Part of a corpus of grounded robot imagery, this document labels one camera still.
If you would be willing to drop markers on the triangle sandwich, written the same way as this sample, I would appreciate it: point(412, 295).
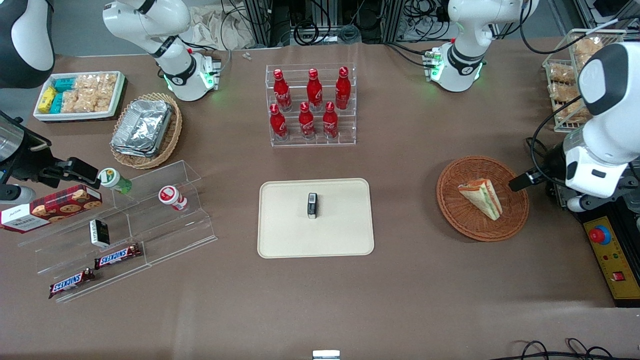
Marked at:
point(482, 197)

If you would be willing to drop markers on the red lid yogurt bottle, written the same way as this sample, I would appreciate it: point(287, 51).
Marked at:
point(171, 196)

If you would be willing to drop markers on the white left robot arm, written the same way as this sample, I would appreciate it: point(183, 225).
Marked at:
point(465, 60)

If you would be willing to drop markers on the yellow snack pack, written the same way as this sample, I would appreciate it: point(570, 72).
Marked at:
point(46, 99)

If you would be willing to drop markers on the round brown wicker basket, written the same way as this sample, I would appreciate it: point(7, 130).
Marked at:
point(452, 210)

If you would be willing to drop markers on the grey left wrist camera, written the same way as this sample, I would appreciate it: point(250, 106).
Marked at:
point(577, 203)

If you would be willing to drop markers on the green lid drink bottle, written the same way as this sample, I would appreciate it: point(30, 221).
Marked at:
point(112, 179)

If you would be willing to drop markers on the oval tan wicker basket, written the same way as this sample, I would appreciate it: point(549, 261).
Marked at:
point(175, 125)

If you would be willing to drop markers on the bagged bread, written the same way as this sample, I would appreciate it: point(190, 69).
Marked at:
point(586, 50)
point(564, 92)
point(572, 114)
point(561, 74)

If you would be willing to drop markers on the teal snack pack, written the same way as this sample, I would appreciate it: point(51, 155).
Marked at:
point(64, 84)
point(56, 103)

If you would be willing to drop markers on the red tartan cookie box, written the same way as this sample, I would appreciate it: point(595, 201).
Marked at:
point(55, 207)

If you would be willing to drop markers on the beige crumpled cloth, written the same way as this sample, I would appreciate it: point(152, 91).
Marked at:
point(215, 27)

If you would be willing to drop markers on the red cola bottle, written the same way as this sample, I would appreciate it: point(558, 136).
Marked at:
point(282, 92)
point(343, 89)
point(330, 121)
point(314, 91)
point(306, 122)
point(278, 124)

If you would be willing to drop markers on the yellow emergency stop box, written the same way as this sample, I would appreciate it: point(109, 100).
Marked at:
point(617, 265)

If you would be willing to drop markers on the small black white box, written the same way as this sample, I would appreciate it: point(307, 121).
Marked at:
point(100, 234)

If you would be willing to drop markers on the clear bag of puffed snacks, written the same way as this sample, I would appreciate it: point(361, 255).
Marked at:
point(97, 82)
point(80, 102)

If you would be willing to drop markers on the Snickers chocolate bar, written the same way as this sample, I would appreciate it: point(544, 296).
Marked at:
point(117, 256)
point(71, 283)

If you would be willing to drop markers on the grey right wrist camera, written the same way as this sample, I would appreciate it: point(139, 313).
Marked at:
point(17, 194)

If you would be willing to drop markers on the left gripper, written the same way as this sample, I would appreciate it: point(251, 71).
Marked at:
point(550, 165)

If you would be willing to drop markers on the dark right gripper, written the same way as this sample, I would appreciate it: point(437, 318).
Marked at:
point(28, 161)

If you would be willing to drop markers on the white rectangular snack tray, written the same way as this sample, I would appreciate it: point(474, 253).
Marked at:
point(120, 95)

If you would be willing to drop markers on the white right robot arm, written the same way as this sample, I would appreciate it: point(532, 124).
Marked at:
point(175, 65)

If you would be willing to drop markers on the stacked aluminium foil containers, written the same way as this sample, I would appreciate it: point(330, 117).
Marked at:
point(142, 127)

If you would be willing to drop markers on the clear acrylic bottle rack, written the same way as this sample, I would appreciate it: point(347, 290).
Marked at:
point(350, 135)

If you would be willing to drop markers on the small black gum box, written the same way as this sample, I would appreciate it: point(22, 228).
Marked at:
point(312, 206)

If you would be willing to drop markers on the clear acrylic stepped shelf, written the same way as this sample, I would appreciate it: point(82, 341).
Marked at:
point(170, 235)

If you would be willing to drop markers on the beige serving tray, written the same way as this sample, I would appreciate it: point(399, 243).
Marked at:
point(285, 225)

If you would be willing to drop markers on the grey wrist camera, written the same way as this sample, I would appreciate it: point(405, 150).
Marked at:
point(17, 194)
point(577, 203)

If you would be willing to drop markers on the aluminium frame rack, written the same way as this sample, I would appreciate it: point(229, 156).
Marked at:
point(325, 15)

